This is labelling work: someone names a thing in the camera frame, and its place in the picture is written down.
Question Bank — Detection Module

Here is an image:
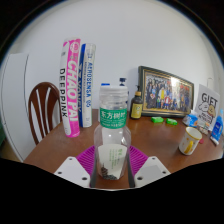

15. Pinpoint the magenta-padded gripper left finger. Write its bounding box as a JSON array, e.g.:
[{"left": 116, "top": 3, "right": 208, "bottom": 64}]
[{"left": 53, "top": 144, "right": 99, "bottom": 189}]

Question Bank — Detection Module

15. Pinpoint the blue tissue pack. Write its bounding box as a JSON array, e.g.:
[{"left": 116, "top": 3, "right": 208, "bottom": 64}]
[{"left": 185, "top": 113, "right": 200, "bottom": 128}]

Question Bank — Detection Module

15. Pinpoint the brown wooden chair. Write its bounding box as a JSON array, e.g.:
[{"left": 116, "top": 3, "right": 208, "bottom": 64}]
[{"left": 27, "top": 81, "right": 63, "bottom": 147}]

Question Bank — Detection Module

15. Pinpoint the white paper gift bag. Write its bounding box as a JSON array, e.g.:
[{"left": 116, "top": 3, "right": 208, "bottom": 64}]
[{"left": 192, "top": 78, "right": 221, "bottom": 133}]

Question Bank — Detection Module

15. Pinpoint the white flat panel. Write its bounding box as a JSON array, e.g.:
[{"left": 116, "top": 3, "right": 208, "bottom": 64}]
[{"left": 0, "top": 52, "right": 31, "bottom": 163}]

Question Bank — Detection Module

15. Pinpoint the framed group photo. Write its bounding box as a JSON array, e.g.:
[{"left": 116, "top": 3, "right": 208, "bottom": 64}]
[{"left": 137, "top": 65, "right": 195, "bottom": 118}]

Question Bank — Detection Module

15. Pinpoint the amber pump bottle yellow label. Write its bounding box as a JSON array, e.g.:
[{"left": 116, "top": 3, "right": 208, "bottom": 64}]
[{"left": 129, "top": 85, "right": 144, "bottom": 120}]

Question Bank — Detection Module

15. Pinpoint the white mug with yellow handle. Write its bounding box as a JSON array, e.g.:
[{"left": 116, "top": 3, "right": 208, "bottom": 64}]
[{"left": 178, "top": 126, "right": 203, "bottom": 156}]

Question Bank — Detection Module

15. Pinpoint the pink shuttlecock tube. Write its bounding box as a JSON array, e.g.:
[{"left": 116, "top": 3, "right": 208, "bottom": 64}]
[{"left": 59, "top": 37, "right": 82, "bottom": 139}]

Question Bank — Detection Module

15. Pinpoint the clear green-labelled drink bottle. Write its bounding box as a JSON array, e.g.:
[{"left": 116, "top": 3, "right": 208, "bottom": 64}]
[{"left": 93, "top": 85, "right": 133, "bottom": 182}]

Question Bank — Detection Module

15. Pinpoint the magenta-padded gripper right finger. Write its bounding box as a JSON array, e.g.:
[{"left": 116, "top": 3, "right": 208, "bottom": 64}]
[{"left": 125, "top": 145, "right": 172, "bottom": 189}]

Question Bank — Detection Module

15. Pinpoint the blue detergent bottle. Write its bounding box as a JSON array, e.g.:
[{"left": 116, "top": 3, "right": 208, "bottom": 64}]
[{"left": 209, "top": 109, "right": 224, "bottom": 147}]

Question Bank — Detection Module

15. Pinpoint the dark blue pump bottle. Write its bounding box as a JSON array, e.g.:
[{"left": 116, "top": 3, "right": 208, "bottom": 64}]
[{"left": 118, "top": 77, "right": 130, "bottom": 104}]

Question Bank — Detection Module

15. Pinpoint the green soap pack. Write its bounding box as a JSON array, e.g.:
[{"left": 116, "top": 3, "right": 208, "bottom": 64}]
[
  {"left": 150, "top": 115, "right": 165, "bottom": 124},
  {"left": 165, "top": 117, "right": 179, "bottom": 126}
]

